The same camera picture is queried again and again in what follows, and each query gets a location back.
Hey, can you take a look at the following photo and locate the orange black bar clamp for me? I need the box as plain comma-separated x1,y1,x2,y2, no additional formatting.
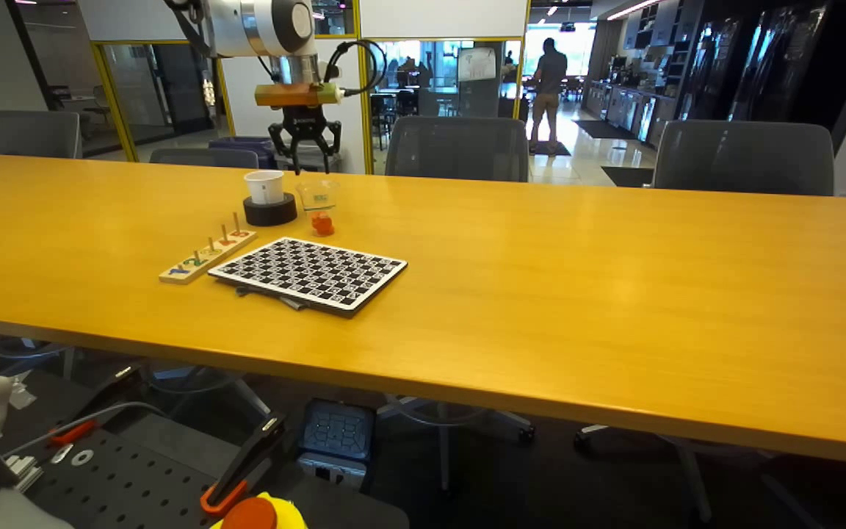
197,413,287,521

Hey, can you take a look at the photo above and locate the grey piece under checkerboard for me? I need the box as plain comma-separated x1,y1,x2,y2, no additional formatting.
269,288,316,312

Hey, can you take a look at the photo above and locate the black white checkerboard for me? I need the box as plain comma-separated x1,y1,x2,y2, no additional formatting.
205,234,410,313

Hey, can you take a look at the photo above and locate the tan wrist camera mount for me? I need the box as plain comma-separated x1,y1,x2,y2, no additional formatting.
252,80,346,108

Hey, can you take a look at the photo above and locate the small red tool handle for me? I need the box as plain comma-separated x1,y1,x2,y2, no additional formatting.
45,418,100,452

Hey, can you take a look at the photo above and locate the black perforated plate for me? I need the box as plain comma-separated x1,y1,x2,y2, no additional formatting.
24,430,225,529

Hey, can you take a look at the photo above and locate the white paper cup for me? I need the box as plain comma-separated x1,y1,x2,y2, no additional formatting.
243,168,290,208

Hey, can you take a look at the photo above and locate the grey chair wheel base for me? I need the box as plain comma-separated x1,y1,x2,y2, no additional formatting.
378,393,537,493

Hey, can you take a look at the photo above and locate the clear plastic cup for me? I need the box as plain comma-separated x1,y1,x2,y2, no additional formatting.
300,174,341,237

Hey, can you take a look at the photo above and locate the grey office chair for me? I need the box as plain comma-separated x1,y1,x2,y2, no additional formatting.
0,108,86,161
381,114,532,184
648,118,841,196
147,134,278,171

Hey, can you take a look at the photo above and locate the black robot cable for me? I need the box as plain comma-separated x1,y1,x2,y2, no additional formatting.
321,37,388,99

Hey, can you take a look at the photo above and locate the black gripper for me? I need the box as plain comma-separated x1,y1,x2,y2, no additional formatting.
268,103,344,177

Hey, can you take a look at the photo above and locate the grey floor box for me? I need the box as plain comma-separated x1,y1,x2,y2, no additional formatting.
296,397,378,485

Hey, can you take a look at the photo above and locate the yellow emergency stop button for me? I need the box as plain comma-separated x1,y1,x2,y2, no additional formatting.
209,491,310,529

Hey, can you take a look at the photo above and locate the wooden number puzzle board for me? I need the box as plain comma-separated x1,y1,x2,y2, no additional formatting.
159,215,255,286

